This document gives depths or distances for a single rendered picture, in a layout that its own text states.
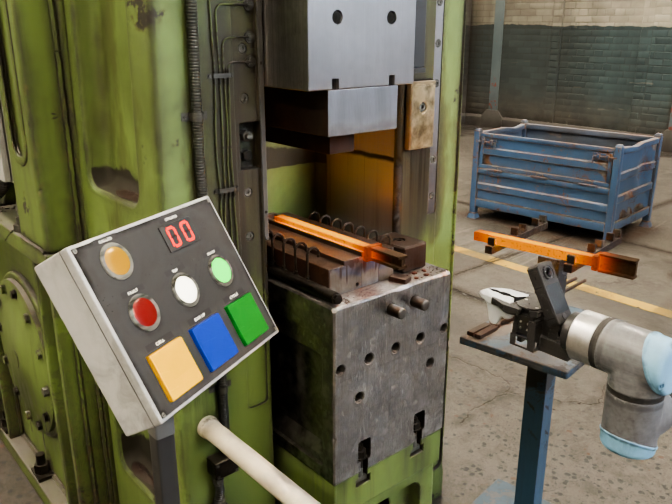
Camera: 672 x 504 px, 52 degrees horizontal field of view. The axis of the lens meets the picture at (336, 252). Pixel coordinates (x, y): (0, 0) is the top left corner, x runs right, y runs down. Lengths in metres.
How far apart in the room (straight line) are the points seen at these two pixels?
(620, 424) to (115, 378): 0.80
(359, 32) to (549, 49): 8.81
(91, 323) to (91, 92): 0.82
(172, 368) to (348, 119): 0.68
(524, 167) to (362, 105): 3.97
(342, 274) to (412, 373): 0.34
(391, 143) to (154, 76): 0.69
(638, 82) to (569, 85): 0.97
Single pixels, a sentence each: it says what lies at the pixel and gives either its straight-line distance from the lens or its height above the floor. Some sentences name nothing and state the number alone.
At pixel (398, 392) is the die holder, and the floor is 0.64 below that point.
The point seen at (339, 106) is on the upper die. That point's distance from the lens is 1.45.
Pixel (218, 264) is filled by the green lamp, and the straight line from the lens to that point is 1.20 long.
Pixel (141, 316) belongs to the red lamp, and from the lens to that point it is 1.05.
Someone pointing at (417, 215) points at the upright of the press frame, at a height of 1.00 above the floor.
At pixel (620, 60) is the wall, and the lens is 9.72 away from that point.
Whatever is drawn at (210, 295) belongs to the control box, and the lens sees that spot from 1.16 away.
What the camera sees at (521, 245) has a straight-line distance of 1.77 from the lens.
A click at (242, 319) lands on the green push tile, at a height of 1.01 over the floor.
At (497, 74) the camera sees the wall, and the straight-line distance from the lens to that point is 10.72.
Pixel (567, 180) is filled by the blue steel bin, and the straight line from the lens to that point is 5.25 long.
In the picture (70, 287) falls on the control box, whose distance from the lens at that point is 1.03.
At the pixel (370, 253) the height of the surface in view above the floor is 1.00.
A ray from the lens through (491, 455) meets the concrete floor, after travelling 2.68.
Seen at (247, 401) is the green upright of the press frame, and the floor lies 0.64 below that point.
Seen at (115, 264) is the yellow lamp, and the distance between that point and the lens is 1.05.
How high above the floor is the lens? 1.49
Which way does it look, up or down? 18 degrees down
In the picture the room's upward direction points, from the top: straight up
